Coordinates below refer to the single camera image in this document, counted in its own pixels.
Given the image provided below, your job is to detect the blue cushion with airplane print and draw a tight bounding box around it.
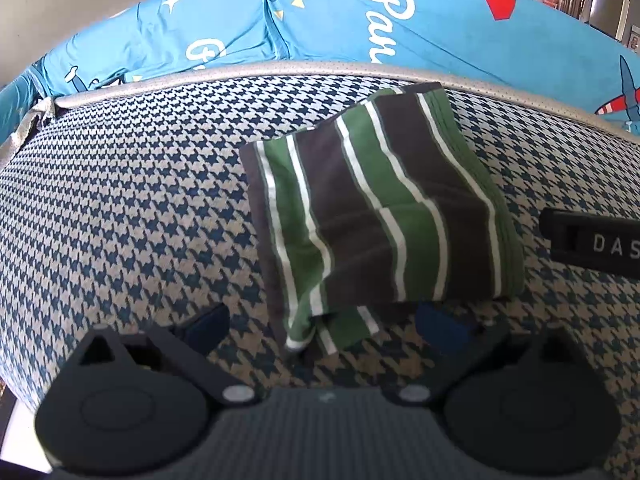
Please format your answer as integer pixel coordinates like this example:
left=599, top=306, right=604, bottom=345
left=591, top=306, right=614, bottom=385
left=265, top=0, right=640, bottom=136

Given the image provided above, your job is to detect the blue cushion with star print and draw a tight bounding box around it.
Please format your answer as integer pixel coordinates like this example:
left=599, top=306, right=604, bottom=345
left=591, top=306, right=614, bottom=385
left=30, top=0, right=281, bottom=98

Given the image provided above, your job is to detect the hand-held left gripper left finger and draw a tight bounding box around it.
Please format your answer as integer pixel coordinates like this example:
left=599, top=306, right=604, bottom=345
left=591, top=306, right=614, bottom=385
left=65, top=302, right=261, bottom=407

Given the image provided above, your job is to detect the green striped shirt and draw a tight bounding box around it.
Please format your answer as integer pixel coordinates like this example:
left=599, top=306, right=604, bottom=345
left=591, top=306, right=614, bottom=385
left=240, top=81, right=526, bottom=356

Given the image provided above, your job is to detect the blue sofa armrest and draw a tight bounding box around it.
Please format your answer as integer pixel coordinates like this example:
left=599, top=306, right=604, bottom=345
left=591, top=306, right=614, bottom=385
left=0, top=67, right=51, bottom=126

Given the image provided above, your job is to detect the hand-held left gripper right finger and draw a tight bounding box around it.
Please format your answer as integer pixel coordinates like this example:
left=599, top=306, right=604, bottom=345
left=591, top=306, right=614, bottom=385
left=387, top=304, right=585, bottom=407

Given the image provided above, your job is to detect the silver refrigerator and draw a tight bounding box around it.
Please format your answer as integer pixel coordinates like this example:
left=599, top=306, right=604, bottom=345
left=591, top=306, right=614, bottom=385
left=585, top=0, right=637, bottom=42

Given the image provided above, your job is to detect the houndstooth sofa seat cover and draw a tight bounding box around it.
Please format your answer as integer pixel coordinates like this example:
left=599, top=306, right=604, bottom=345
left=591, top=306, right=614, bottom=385
left=0, top=62, right=640, bottom=466

